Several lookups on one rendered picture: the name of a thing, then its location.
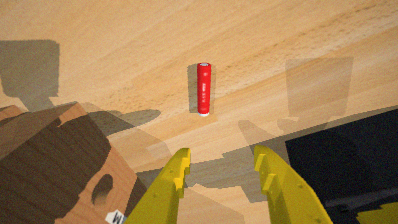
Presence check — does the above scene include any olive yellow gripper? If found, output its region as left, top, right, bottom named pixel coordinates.
left=123, top=145, right=333, bottom=224

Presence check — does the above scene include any red battery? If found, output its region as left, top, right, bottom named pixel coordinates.
left=197, top=63, right=211, bottom=116

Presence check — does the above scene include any brown wooden chest of drawers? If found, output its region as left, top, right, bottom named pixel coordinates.
left=0, top=105, right=24, bottom=121

